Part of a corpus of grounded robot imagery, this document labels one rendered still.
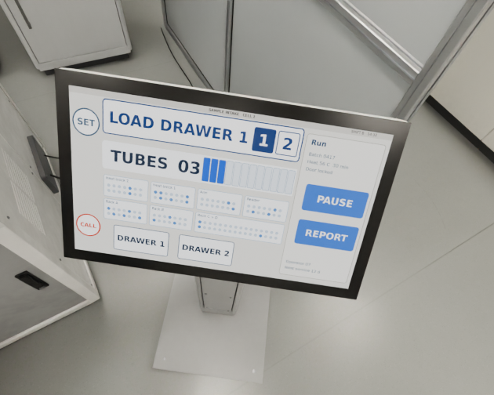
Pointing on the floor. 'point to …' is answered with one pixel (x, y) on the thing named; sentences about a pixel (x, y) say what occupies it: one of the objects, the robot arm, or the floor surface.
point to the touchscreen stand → (214, 329)
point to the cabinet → (24, 232)
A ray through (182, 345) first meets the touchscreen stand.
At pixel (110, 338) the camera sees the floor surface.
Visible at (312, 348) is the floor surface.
